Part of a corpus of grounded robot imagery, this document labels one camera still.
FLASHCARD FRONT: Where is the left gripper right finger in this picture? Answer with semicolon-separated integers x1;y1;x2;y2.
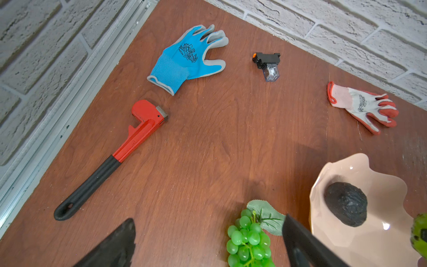
282;214;347;267

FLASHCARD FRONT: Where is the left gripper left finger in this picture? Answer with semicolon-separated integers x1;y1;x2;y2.
74;218;136;267

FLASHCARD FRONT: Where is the green grape bunch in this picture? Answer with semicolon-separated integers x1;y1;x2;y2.
226;200;286;267

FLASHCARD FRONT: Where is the black avocado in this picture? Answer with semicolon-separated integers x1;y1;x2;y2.
324;182;368;228

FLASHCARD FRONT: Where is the green custard apple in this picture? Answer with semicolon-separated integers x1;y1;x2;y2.
410;213;427;259

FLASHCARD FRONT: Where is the pink wavy fruit bowl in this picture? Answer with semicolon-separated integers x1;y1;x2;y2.
310;154;421;267

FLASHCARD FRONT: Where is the red pipe wrench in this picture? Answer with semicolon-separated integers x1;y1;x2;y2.
53;100;168;221

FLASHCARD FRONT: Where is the red white work glove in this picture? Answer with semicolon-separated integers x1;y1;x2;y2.
327;81;399;135

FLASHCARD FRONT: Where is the small black relay component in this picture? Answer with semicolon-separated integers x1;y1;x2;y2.
252;52;281;82

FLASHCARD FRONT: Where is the blue work glove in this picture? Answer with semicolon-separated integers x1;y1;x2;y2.
147;24;229;96

